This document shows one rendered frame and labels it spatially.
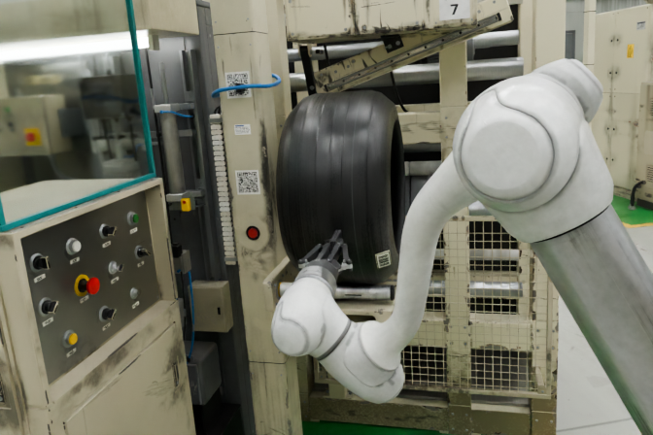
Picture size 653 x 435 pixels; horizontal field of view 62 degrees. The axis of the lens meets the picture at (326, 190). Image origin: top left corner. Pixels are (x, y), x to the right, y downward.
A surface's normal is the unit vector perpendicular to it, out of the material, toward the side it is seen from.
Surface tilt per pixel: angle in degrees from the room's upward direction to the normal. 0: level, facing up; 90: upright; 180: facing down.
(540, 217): 113
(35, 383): 90
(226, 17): 90
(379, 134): 60
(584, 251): 88
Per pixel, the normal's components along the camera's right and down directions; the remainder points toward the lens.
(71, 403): 0.97, -0.02
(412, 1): -0.23, 0.22
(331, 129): -0.22, -0.51
